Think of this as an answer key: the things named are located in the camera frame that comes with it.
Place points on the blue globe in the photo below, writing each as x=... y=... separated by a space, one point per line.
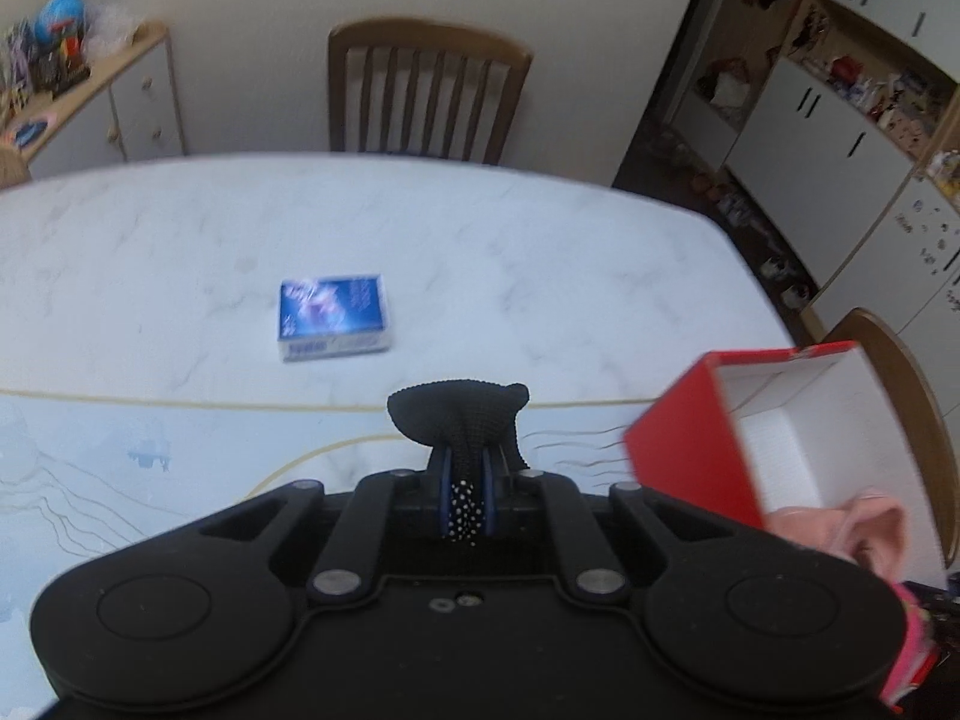
x=64 y=13

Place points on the blue printed table mat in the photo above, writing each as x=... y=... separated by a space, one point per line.
x=150 y=465

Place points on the slatted wooden chair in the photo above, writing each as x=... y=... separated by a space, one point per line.
x=427 y=60

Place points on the red cardboard shoe box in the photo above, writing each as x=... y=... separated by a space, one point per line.
x=690 y=439

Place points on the white storage cabinet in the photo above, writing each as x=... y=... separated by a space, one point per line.
x=825 y=135

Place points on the light wooden desk organizer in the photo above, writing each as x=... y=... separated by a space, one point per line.
x=11 y=165

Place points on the white wooden sideboard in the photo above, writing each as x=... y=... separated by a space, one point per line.
x=142 y=105

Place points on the curved-back wooden chair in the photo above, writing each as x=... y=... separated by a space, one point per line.
x=913 y=382

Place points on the black dotted sock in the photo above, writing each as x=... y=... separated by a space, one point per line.
x=457 y=414

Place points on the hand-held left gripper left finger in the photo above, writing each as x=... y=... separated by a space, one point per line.
x=442 y=499

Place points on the clear plastic bag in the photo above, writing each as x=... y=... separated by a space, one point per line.
x=114 y=26

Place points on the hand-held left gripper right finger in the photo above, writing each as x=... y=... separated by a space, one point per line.
x=493 y=499

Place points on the pink fleece cloth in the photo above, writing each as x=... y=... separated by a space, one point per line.
x=870 y=526

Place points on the small blue box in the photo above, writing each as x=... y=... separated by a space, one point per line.
x=334 y=311

